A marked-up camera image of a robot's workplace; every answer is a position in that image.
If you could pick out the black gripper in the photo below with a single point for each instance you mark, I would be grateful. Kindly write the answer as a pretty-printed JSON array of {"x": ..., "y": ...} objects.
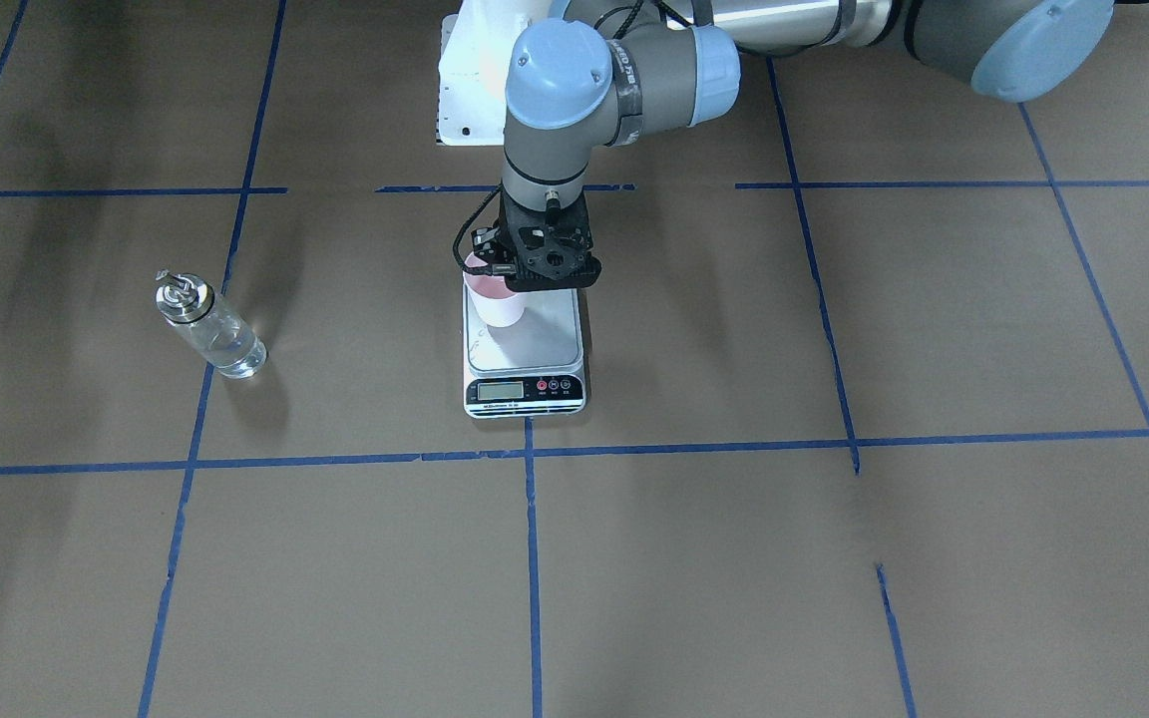
[{"x": 484, "y": 242}]

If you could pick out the pink plastic cup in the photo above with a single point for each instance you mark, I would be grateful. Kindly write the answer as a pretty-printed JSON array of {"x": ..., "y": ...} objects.
[{"x": 495, "y": 304}]

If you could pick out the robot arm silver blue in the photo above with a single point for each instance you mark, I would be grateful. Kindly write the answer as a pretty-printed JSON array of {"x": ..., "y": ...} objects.
[{"x": 602, "y": 74}]

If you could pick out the digital kitchen scale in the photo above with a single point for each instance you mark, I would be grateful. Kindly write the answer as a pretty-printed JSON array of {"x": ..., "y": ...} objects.
[{"x": 535, "y": 367}]

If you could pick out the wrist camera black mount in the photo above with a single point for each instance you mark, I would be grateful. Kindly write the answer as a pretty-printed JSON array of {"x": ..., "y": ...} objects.
[{"x": 537, "y": 258}]

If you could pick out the white pedestal column with base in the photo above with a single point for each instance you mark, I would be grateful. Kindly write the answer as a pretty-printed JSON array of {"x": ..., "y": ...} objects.
[{"x": 476, "y": 46}]

